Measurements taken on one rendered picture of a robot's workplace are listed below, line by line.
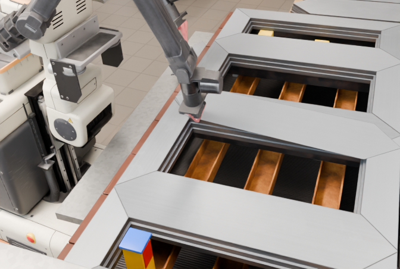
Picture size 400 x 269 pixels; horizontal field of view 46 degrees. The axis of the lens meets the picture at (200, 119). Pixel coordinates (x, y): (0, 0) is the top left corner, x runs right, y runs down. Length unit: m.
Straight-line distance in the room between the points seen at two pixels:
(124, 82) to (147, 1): 2.25
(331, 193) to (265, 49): 0.67
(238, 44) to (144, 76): 1.60
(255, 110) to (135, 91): 1.84
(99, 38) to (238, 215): 0.83
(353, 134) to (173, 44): 0.62
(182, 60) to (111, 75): 2.25
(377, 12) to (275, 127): 0.99
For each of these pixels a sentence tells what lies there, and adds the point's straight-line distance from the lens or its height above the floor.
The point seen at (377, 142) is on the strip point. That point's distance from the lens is 1.50.
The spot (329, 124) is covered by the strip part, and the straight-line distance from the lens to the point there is 1.53.
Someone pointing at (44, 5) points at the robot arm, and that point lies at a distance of 1.35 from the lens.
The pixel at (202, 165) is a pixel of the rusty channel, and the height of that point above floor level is 0.68.
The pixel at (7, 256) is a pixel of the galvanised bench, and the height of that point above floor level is 1.05.
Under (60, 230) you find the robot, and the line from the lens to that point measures 2.09.
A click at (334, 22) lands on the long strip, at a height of 0.86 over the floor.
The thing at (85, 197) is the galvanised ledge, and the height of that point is 0.68.
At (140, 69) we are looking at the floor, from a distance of 3.55.
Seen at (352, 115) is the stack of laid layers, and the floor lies 0.86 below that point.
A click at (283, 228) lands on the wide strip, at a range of 1.21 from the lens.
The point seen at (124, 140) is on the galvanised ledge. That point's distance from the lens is 1.79.
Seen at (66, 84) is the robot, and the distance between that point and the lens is 1.64.
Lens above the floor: 1.79
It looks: 37 degrees down
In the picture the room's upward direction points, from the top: 4 degrees counter-clockwise
